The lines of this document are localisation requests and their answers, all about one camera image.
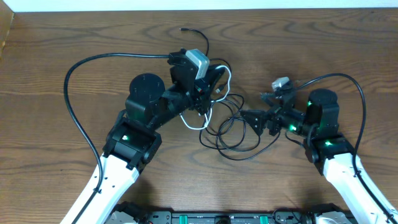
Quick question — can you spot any white cable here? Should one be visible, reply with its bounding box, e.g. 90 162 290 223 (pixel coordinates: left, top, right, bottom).
179 64 233 131

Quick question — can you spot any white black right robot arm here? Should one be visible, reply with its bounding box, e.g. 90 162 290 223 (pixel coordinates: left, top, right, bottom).
241 88 397 223

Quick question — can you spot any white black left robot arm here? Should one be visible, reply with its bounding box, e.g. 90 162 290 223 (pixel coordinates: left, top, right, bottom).
62 65 231 223

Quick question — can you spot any black left camera cable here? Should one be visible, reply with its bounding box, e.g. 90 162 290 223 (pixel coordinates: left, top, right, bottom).
63 52 170 224

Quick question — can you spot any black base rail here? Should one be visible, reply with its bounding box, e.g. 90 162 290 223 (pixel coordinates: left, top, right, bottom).
105 202 357 224

